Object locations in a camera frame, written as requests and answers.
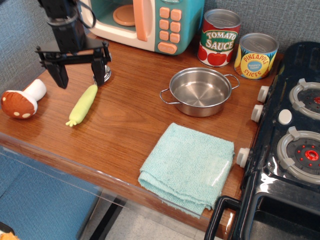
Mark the plush brown mushroom toy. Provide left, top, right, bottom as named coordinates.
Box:
left=0, top=79, right=47, bottom=120

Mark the spoon with yellow-green handle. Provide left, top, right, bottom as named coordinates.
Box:
left=65, top=76, right=98, bottom=127

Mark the black braided cable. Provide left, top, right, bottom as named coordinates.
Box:
left=77, top=0, right=97, bottom=29

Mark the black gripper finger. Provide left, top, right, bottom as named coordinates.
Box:
left=91, top=58, right=105, bottom=87
left=45, top=61, right=69, bottom=89

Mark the black toy stove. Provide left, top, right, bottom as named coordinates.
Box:
left=205, top=41, right=320, bottom=240

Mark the pineapple slices can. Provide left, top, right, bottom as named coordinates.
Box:
left=234, top=33, right=279, bottom=80

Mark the toy microwave teal and cream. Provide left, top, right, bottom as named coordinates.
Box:
left=81, top=0, right=205, bottom=56

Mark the small stainless steel pot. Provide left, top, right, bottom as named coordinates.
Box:
left=159, top=67, right=240, bottom=118

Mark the light blue folded cloth napkin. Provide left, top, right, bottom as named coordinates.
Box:
left=138, top=123, right=235, bottom=218

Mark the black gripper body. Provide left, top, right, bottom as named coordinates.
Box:
left=36, top=14, right=112, bottom=68

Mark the tomato sauce can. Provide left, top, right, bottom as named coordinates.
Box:
left=197, top=8, right=242, bottom=67

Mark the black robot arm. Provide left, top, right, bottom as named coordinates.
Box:
left=36, top=0, right=112, bottom=89

